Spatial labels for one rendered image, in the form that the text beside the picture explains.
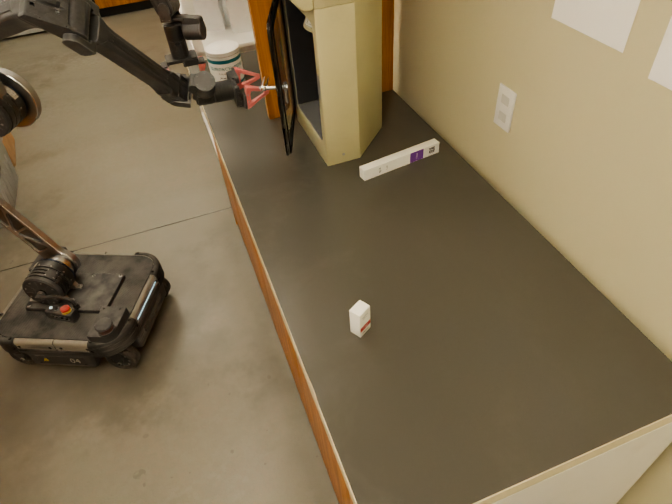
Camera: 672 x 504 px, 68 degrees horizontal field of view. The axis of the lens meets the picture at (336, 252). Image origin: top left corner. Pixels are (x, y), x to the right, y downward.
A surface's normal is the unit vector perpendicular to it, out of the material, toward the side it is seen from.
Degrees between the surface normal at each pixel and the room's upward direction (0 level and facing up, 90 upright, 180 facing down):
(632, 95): 90
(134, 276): 0
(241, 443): 0
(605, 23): 90
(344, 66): 90
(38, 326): 0
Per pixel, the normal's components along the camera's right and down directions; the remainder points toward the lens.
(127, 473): -0.07, -0.71
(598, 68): -0.94, 0.29
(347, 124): 0.35, 0.64
